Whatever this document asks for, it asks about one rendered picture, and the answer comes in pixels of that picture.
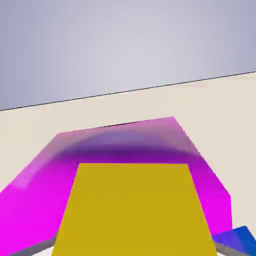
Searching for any small blue cube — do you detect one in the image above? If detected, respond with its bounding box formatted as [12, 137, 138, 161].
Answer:
[211, 225, 256, 256]

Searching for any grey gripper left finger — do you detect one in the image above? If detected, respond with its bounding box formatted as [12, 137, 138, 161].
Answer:
[7, 229, 59, 256]

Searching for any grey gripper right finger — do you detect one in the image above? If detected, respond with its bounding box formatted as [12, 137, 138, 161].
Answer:
[213, 241, 247, 256]

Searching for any small yellow cube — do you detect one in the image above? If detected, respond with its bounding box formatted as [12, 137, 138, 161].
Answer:
[51, 162, 219, 256]

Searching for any large magenta box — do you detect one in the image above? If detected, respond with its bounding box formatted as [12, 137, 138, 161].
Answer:
[0, 116, 233, 256]

